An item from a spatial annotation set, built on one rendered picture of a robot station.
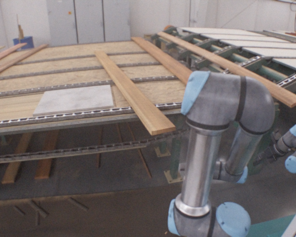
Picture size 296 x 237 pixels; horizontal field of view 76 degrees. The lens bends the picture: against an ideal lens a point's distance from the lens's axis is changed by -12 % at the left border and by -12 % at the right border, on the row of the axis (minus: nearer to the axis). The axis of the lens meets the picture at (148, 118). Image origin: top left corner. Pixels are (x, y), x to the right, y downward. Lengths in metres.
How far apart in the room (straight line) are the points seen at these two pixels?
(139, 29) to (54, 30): 2.75
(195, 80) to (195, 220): 0.42
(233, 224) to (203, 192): 0.14
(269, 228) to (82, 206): 1.46
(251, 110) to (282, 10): 10.01
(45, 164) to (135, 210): 1.15
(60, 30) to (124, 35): 1.93
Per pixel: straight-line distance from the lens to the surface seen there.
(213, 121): 0.52
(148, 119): 1.31
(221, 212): 0.72
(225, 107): 0.51
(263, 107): 0.54
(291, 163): 1.03
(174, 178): 2.14
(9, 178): 2.51
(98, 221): 1.86
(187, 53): 3.48
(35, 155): 1.75
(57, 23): 6.92
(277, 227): 1.07
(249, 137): 0.63
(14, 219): 2.12
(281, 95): 1.90
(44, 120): 1.55
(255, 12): 9.53
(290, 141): 1.17
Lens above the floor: 1.52
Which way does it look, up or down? 29 degrees down
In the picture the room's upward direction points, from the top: straight up
